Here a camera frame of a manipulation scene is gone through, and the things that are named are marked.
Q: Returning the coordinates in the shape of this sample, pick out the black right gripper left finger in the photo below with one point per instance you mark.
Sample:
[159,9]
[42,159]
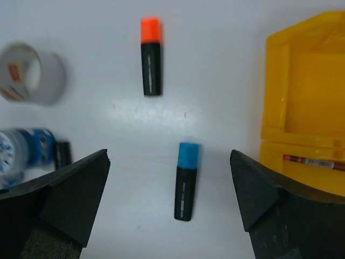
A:
[52,216]

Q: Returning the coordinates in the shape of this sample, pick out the orange cap highlighter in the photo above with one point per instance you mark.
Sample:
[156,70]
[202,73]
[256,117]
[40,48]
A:
[151,59]

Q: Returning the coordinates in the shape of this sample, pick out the blue cap highlighter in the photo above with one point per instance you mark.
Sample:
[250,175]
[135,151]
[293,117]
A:
[186,178]

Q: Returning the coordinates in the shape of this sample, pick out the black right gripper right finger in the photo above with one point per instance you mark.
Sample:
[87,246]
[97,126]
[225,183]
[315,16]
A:
[285,218]

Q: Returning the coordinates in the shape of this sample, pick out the pink cap highlighter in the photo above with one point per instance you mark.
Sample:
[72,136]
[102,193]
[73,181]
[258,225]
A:
[62,155]

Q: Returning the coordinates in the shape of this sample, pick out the red pen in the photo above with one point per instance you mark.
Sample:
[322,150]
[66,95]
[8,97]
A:
[319,163]

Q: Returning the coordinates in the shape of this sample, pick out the yellow compartment tray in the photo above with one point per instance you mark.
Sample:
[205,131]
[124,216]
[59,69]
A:
[304,100]

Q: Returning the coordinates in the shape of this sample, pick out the silver tape roll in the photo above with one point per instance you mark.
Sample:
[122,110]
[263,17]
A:
[31,75]

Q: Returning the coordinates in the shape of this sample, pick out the blue white tape roll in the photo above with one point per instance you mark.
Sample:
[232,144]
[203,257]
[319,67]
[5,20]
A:
[22,149]

